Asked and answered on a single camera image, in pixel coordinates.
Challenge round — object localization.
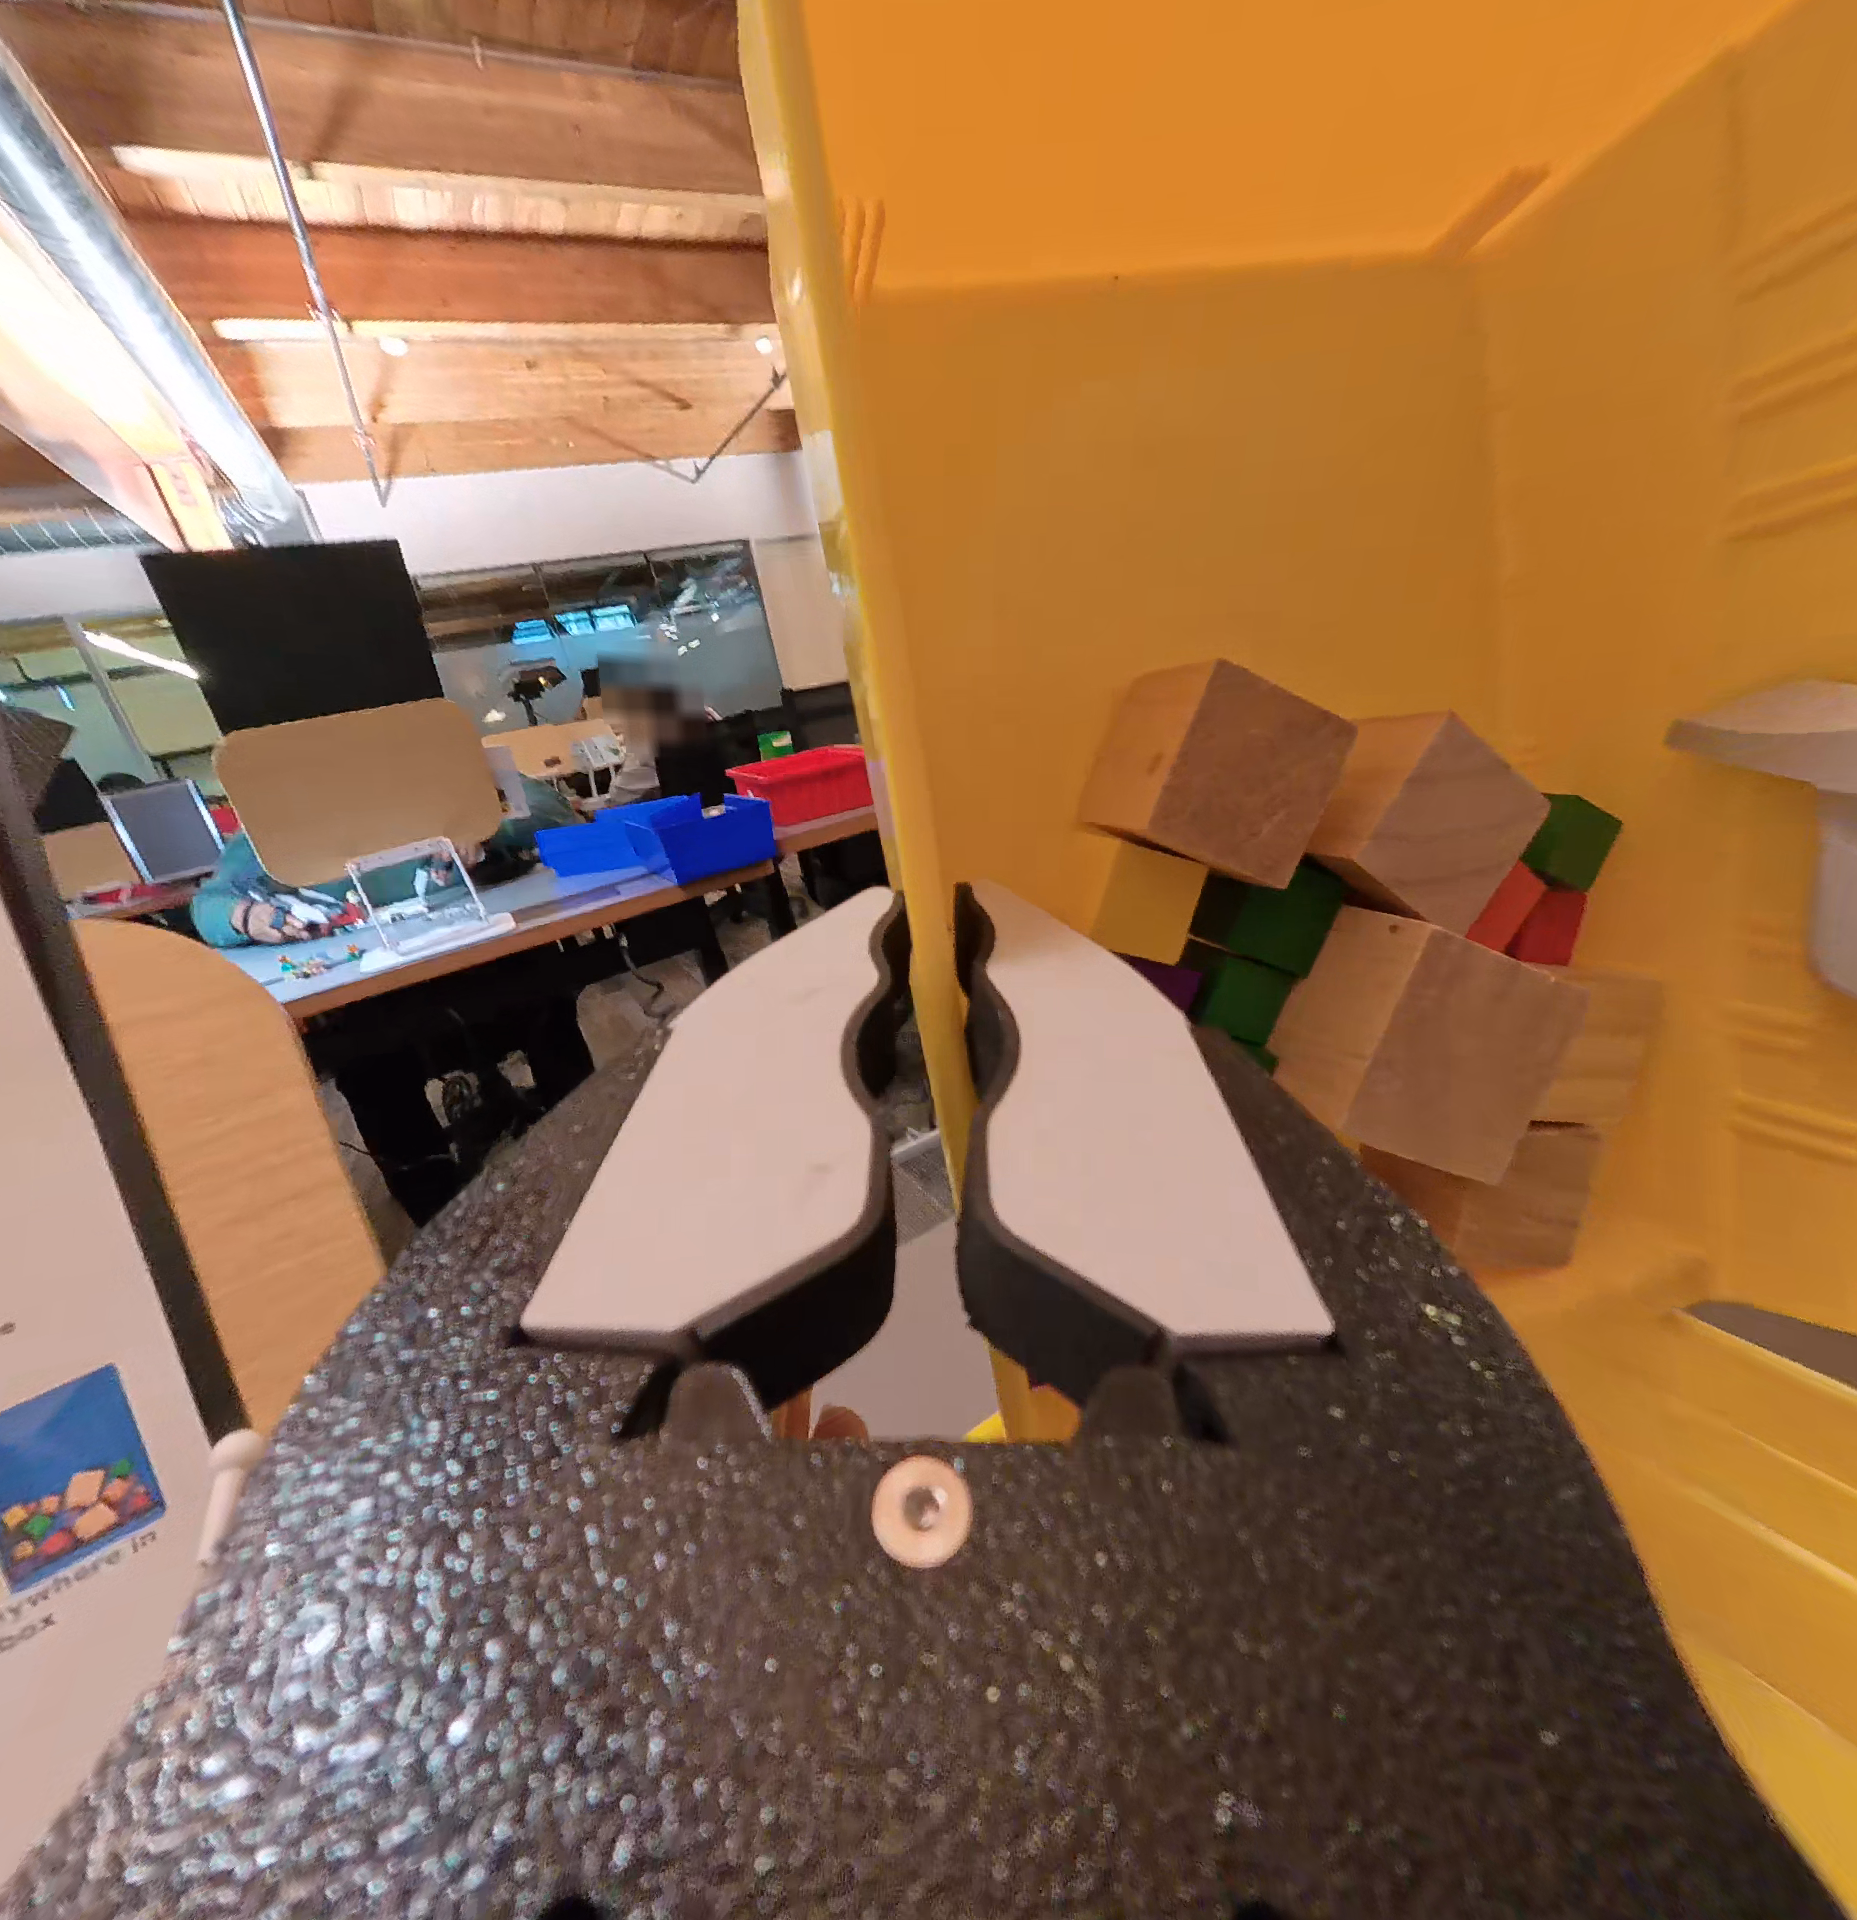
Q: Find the pile of wooden cubes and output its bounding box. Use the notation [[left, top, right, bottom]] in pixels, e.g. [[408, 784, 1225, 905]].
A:
[[1080, 660, 1663, 1274]]

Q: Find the silver ventilation duct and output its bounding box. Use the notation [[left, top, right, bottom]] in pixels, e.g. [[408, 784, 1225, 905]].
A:
[[0, 0, 322, 548]]

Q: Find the red plastic bin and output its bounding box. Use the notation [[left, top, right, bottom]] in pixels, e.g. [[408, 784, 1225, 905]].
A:
[[726, 744, 871, 830]]

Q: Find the black panel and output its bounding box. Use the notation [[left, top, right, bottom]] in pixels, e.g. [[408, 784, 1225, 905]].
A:
[[142, 540, 446, 737]]

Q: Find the blue plastic bin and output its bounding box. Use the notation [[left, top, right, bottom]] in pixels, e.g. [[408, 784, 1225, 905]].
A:
[[624, 791, 782, 888], [536, 817, 669, 881]]

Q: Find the long work table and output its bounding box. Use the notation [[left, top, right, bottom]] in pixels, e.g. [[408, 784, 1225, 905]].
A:
[[67, 810, 885, 1020]]

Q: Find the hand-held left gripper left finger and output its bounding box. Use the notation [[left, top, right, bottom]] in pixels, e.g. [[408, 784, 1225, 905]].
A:
[[517, 885, 907, 1401]]

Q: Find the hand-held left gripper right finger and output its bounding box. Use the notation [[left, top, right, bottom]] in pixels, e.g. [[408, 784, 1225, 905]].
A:
[[953, 882, 1339, 1408]]

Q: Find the grey monitor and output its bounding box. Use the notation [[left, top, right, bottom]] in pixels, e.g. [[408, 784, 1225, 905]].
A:
[[100, 781, 228, 888]]

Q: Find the clear acrylic stand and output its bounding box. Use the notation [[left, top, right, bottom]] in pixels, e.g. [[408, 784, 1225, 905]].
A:
[[342, 835, 520, 957]]

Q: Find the thin metal rod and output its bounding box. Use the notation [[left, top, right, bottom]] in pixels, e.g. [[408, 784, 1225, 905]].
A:
[[222, 0, 394, 510]]

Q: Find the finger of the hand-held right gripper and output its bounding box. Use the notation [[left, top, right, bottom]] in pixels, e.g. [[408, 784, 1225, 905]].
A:
[[1666, 681, 1857, 1008]]

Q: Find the yellow plastic box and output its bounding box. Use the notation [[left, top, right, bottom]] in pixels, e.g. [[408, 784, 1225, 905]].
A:
[[736, 0, 1857, 1920]]

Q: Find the white instruction sheet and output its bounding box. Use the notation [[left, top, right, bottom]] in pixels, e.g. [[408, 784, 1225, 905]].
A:
[[0, 810, 244, 1871]]

